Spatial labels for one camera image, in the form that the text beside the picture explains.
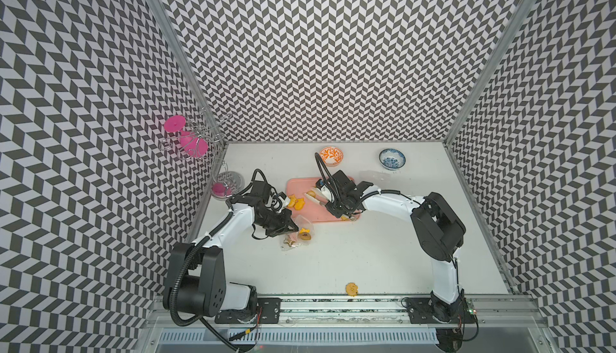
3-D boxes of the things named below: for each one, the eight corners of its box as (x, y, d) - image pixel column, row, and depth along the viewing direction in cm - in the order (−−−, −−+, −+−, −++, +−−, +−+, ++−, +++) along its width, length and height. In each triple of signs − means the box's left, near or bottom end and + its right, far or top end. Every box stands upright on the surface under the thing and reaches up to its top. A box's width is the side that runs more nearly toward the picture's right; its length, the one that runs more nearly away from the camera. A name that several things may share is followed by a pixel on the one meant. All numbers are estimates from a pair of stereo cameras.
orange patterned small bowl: (328, 168, 110) (329, 164, 107) (318, 154, 115) (318, 149, 113) (345, 161, 112) (345, 157, 110) (334, 148, 118) (334, 143, 116)
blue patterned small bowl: (380, 169, 108) (382, 164, 105) (377, 154, 114) (378, 148, 111) (404, 169, 108) (407, 164, 105) (400, 154, 114) (402, 148, 111)
